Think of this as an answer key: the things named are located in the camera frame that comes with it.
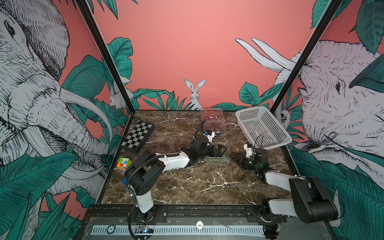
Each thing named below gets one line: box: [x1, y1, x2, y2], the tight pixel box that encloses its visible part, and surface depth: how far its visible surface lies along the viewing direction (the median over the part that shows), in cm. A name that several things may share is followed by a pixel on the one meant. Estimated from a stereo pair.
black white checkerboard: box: [119, 120, 156, 153], surface depth 103 cm
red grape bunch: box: [203, 110, 222, 120], surface depth 117 cm
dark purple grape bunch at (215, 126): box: [203, 121, 227, 132], surface depth 109 cm
